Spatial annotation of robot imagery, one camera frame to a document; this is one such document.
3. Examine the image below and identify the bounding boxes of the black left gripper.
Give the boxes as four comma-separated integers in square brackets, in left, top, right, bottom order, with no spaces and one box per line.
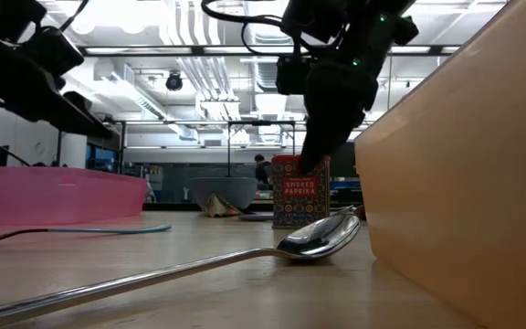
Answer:
[0,45,113,139]

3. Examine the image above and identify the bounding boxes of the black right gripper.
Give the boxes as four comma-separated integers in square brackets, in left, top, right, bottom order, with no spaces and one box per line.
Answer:
[300,58,380,174]

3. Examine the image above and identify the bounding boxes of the smoked paprika patterned tin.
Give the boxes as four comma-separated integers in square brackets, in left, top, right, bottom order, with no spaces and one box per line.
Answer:
[270,154,331,230]

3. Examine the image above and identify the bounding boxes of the blue background table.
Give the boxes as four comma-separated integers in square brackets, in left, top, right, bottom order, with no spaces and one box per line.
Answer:
[330,180,360,192]

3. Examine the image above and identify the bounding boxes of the person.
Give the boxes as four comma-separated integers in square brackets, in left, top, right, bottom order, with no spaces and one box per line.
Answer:
[252,154,273,185]

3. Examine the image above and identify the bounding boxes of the pink plastic bin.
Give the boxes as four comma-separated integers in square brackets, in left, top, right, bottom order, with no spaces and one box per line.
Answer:
[0,166,149,228]

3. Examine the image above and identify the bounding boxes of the black ceiling spotlight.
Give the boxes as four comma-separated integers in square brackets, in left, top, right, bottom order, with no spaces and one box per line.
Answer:
[164,70,184,92]

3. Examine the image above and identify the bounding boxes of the large polished steel spoon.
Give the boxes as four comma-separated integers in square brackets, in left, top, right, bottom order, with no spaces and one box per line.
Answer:
[0,212,362,329]

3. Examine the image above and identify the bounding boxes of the grey-blue bowl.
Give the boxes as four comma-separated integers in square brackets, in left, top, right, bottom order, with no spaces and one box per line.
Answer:
[189,176,259,211]

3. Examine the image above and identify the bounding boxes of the brown crumpled food packet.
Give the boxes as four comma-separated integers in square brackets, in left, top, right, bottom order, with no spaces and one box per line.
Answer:
[202,192,246,218]

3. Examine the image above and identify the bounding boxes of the orange plastic bin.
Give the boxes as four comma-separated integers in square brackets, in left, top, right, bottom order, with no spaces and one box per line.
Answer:
[353,0,526,329]

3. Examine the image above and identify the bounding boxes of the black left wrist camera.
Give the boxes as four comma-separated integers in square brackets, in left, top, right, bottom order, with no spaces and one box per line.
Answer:
[20,27,85,79]

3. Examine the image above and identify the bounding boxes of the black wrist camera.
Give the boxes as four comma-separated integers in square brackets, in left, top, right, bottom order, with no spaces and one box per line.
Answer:
[275,54,312,96]
[20,27,85,79]

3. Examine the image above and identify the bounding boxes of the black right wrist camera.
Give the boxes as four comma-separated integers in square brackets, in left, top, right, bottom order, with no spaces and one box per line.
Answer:
[275,54,312,96]

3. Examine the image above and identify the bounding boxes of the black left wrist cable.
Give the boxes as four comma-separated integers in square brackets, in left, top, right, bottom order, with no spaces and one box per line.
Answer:
[59,0,90,33]

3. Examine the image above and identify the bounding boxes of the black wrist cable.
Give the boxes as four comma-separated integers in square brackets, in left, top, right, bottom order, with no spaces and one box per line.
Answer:
[59,0,90,33]
[201,0,308,58]

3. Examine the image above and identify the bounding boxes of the black background workstation frame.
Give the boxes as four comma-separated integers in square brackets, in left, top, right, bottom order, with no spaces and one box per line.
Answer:
[55,119,364,180]

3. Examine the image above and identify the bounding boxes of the black overhead frame bar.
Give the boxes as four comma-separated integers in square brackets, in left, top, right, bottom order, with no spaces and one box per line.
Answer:
[78,44,463,58]

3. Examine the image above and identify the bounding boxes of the teal-handled black utensil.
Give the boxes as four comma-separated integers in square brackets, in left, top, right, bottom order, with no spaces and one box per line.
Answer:
[0,223,173,251]

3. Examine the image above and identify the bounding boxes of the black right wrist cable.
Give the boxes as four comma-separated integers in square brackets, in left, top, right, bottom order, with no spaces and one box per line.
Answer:
[201,0,308,58]

